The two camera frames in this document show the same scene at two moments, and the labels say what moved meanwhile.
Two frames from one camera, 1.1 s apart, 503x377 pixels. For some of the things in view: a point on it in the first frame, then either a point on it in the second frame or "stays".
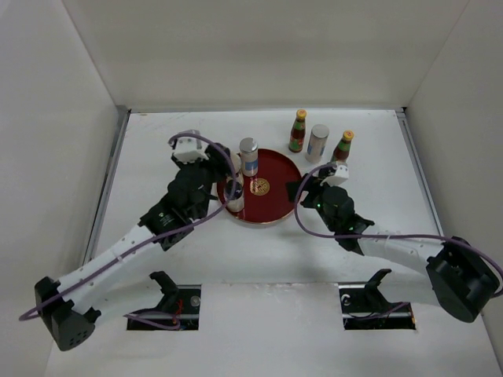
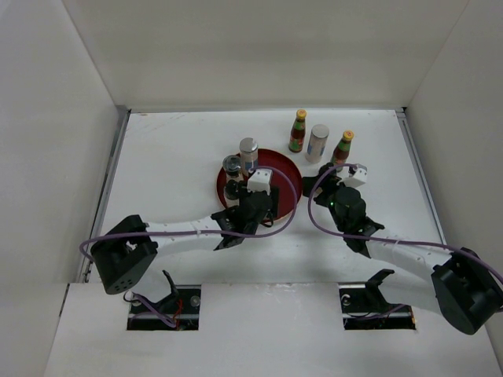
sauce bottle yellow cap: x=298 y=133 stays
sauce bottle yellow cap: x=341 y=153 stays
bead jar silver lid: x=248 y=147 stays
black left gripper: x=222 y=168 -> x=272 y=212
